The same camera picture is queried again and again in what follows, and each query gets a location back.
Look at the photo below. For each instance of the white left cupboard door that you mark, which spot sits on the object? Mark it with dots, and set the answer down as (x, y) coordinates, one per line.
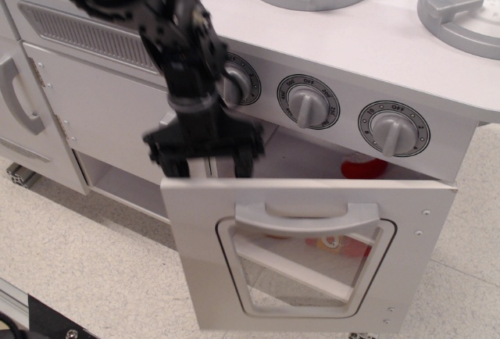
(30, 133)

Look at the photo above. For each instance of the red toy food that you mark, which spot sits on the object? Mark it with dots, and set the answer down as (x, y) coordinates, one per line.
(360, 166)

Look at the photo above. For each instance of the white cabinet door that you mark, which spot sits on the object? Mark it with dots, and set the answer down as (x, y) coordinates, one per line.
(105, 113)

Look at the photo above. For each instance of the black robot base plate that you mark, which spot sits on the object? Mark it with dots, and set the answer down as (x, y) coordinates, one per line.
(45, 322)

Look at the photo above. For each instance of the grey stove knob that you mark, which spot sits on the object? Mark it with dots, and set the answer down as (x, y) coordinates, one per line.
(394, 129)
(241, 85)

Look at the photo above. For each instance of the aluminium frame rail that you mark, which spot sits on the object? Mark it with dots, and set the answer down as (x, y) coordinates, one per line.
(363, 335)
(22, 176)

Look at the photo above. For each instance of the aluminium frame rail right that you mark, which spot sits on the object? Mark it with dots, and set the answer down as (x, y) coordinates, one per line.
(363, 335)

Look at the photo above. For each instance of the grey left stove knob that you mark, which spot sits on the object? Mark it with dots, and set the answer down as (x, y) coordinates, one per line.
(241, 85)

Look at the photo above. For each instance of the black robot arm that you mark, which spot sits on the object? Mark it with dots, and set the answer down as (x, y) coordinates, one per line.
(179, 38)

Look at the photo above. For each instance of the orange labelled toy can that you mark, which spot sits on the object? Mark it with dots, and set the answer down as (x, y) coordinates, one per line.
(341, 245)

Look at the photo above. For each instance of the white toy kitchen unit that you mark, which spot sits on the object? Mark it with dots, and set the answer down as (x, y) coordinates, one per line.
(374, 50)

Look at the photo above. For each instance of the aluminium frame rail left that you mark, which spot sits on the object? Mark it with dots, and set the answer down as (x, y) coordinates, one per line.
(22, 176)

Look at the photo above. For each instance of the white toy oven door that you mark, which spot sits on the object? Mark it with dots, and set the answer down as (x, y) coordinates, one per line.
(243, 280)

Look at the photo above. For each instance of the grey middle oven knob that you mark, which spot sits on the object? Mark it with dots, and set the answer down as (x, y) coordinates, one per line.
(308, 101)

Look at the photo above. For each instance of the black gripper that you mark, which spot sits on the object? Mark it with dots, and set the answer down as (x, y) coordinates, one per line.
(211, 132)

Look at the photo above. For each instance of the grey right stove knob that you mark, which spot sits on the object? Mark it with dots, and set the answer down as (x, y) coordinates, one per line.
(394, 129)

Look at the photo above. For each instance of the brown toy bread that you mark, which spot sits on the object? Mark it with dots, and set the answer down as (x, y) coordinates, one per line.
(277, 237)

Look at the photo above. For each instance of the grey cabinet door handle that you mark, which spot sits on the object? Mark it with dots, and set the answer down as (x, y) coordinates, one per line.
(167, 119)

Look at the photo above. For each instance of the grey vent grille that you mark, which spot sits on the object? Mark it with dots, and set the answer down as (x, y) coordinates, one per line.
(88, 35)

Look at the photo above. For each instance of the grey oven door handle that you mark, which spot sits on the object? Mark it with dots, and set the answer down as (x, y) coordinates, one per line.
(255, 217)

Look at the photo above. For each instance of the grey right stove burner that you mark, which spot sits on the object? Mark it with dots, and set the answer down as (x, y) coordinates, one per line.
(471, 26)

